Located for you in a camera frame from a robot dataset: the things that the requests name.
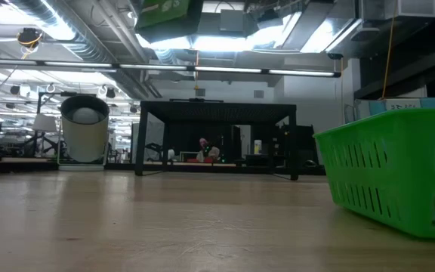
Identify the person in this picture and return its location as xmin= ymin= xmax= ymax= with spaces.
xmin=196 ymin=137 xmax=221 ymax=163

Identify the white cylindrical cup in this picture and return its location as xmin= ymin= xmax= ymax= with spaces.
xmin=57 ymin=94 xmax=111 ymax=172

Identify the white lampshade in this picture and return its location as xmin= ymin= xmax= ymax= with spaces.
xmin=32 ymin=113 xmax=58 ymax=133

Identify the yellow extension cable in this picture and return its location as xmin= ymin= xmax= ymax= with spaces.
xmin=381 ymin=0 xmax=399 ymax=100

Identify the long LED light bar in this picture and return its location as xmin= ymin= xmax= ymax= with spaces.
xmin=0 ymin=57 xmax=342 ymax=79

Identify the green plastic basket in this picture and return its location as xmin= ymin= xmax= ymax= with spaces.
xmin=313 ymin=108 xmax=435 ymax=242

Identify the black round ceiling fixture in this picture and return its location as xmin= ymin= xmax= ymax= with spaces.
xmin=16 ymin=26 xmax=45 ymax=49

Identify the black table frame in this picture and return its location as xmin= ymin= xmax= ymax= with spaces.
xmin=134 ymin=100 xmax=301 ymax=181

